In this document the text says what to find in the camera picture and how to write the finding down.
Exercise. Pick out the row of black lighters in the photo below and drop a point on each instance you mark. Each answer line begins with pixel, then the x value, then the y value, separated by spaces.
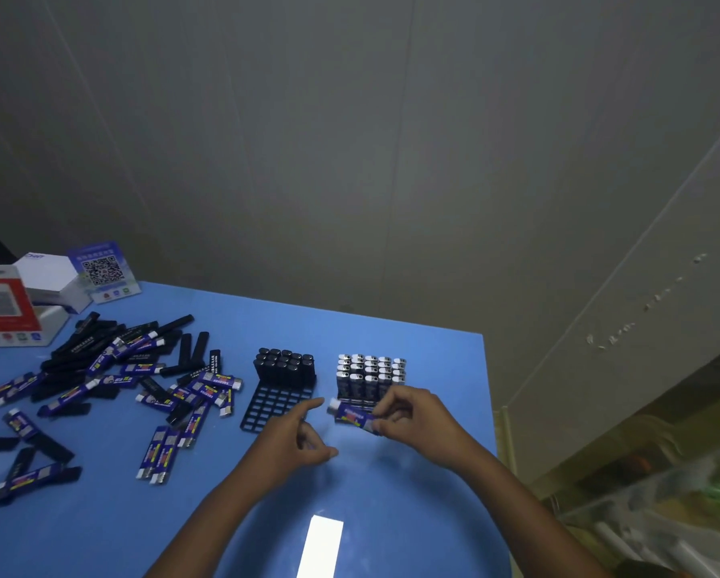
pixel 284 370

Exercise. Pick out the pile of mixed lighters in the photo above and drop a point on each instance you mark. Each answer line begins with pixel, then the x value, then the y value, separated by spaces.
pixel 83 346

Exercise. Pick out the crumpled clear plastic bags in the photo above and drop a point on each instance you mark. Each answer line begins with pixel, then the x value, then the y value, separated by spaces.
pixel 667 511

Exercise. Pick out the person's right forearm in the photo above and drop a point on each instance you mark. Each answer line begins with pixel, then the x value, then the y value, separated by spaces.
pixel 534 529

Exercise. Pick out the blue code sign stand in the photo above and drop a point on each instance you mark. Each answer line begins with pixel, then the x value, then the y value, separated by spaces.
pixel 104 270

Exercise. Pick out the white cardboard box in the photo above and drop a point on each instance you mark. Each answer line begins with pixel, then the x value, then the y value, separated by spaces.
pixel 49 270

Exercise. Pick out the person's left hand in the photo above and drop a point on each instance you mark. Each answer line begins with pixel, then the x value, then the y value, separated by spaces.
pixel 278 448

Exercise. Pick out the person's left forearm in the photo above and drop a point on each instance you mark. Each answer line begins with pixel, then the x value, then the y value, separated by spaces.
pixel 203 529

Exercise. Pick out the person's right hand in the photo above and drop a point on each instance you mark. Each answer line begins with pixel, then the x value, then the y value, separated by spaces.
pixel 432 430

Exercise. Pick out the red code sign stand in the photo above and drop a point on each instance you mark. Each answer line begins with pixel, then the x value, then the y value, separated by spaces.
pixel 4 306

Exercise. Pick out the blue silver-capped lighter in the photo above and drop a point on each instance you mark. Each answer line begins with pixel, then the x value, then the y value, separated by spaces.
pixel 352 415

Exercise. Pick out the row of blue lighters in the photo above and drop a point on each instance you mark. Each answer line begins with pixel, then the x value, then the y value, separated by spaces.
pixel 366 379

